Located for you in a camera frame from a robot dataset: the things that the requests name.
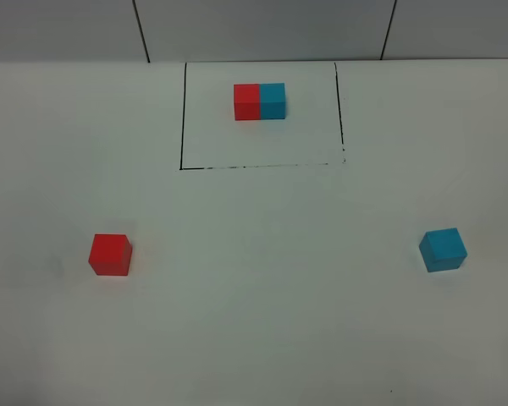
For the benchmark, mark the blue template block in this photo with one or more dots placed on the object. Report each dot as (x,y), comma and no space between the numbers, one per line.
(273,101)

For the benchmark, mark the red template block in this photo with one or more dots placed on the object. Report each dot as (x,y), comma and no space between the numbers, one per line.
(247,102)

